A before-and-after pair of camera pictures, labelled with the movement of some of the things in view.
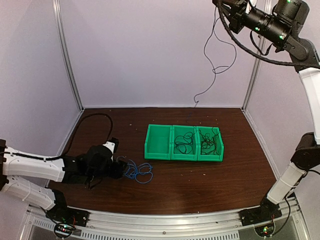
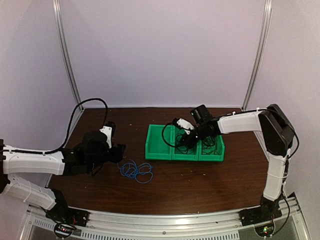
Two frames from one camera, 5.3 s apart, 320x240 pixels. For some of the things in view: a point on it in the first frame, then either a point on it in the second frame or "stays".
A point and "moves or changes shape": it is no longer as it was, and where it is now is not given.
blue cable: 142,173 stays
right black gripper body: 236,24 → 201,133
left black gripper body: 116,173 → 116,157
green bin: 158,144 stays
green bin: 209,144 stays
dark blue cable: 213,82 moves or changes shape
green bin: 184,142 stays
